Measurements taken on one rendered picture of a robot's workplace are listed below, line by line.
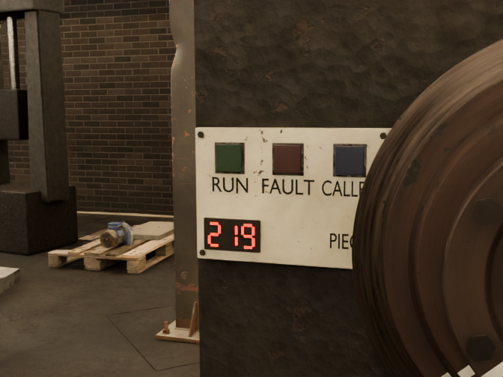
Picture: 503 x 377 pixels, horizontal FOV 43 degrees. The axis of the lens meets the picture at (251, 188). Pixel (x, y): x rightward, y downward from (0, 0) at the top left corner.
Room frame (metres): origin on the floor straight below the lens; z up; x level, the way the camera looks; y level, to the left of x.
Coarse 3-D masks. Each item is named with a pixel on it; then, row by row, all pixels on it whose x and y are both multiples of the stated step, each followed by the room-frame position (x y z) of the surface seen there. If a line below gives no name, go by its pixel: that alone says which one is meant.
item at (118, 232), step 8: (112, 224) 5.10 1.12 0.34; (120, 224) 5.13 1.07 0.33; (128, 224) 5.29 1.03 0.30; (104, 232) 5.01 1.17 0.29; (112, 232) 5.03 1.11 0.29; (120, 232) 5.10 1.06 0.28; (128, 232) 5.20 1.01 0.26; (104, 240) 5.01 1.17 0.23; (112, 240) 5.03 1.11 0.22; (120, 240) 5.08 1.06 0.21; (128, 240) 5.21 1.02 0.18
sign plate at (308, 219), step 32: (224, 128) 0.86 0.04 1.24; (256, 128) 0.84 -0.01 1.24; (288, 128) 0.83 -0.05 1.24; (320, 128) 0.82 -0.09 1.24; (352, 128) 0.81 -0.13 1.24; (384, 128) 0.80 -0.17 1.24; (256, 160) 0.84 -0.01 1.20; (320, 160) 0.82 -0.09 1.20; (224, 192) 0.86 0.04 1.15; (256, 192) 0.84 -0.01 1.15; (288, 192) 0.83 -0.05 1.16; (320, 192) 0.82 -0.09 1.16; (352, 192) 0.80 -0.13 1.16; (224, 224) 0.85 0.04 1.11; (256, 224) 0.84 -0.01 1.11; (288, 224) 0.83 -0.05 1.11; (320, 224) 0.82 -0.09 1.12; (352, 224) 0.80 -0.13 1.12; (224, 256) 0.86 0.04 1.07; (256, 256) 0.84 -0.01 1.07; (288, 256) 0.83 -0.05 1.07; (320, 256) 0.82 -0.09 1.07
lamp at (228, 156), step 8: (216, 144) 0.86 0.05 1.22; (224, 144) 0.85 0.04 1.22; (232, 144) 0.85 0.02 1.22; (216, 152) 0.86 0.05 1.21; (224, 152) 0.85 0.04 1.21; (232, 152) 0.85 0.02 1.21; (240, 152) 0.84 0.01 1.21; (216, 160) 0.86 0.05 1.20; (224, 160) 0.85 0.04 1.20; (232, 160) 0.85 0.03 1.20; (240, 160) 0.85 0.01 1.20; (216, 168) 0.86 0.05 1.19; (224, 168) 0.85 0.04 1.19; (232, 168) 0.85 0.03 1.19; (240, 168) 0.84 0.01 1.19
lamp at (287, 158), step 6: (276, 150) 0.83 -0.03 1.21; (282, 150) 0.83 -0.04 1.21; (288, 150) 0.82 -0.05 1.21; (294, 150) 0.82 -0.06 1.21; (300, 150) 0.82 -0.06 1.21; (276, 156) 0.83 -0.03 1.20; (282, 156) 0.83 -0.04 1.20; (288, 156) 0.82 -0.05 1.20; (294, 156) 0.82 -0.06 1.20; (300, 156) 0.82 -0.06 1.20; (276, 162) 0.83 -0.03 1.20; (282, 162) 0.83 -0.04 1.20; (288, 162) 0.82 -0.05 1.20; (294, 162) 0.82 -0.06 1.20; (300, 162) 0.82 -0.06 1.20; (276, 168) 0.83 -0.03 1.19; (282, 168) 0.83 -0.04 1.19; (288, 168) 0.82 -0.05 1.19; (294, 168) 0.82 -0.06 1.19; (300, 168) 0.82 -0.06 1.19
